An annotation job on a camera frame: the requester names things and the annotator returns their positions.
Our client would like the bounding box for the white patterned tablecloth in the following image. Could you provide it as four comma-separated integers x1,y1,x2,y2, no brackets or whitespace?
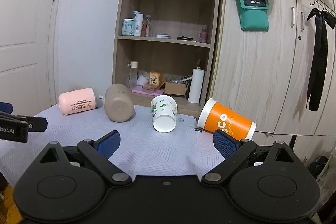
1,105,224,186

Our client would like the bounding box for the pink flat box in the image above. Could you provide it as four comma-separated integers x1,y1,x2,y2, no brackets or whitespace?
131,86,164,96

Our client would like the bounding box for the black ribbon bow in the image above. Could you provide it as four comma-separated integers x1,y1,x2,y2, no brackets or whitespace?
306,8,335,111

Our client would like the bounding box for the beige ceramic cup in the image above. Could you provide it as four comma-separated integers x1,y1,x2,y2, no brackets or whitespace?
104,84,134,122

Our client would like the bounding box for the paper towel roll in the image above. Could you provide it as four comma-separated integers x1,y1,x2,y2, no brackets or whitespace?
188,69,205,104

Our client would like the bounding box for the orange paper cup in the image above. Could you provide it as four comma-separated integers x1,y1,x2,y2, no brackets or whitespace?
198,98,256,140

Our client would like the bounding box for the pink small bottle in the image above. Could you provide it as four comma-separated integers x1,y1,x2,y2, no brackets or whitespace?
199,25,208,43

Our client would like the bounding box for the clear bottle beige cap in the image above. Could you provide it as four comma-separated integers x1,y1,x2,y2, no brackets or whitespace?
130,61,138,89

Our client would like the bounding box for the small cardboard box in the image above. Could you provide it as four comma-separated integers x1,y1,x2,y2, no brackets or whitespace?
165,83,186,97

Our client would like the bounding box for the black cable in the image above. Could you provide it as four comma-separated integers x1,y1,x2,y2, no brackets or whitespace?
254,130,336,136

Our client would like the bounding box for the wooden bookshelf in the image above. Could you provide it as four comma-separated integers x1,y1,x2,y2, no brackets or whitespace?
113,0,220,117

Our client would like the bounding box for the pink cup grey rim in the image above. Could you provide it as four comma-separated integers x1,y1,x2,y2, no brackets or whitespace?
58,88,100,115

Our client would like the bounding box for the teal Redmi pouch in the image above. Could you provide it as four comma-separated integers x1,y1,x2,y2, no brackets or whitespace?
236,0,270,32

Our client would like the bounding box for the orange small bottle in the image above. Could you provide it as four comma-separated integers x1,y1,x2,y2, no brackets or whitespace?
141,15,150,37

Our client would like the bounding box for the teal white jar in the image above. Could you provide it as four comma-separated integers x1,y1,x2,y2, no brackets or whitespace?
121,19,135,36

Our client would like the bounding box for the white door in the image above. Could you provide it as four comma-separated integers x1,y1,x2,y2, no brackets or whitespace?
1,0,54,116

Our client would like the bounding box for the white floral paper cup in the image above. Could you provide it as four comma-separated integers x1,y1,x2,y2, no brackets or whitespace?
150,95,178,133

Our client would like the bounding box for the yellow floral box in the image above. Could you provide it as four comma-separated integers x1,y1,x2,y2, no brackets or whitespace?
149,71,162,86

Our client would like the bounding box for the white pump bottle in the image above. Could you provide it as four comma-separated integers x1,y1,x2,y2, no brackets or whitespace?
132,11,143,37

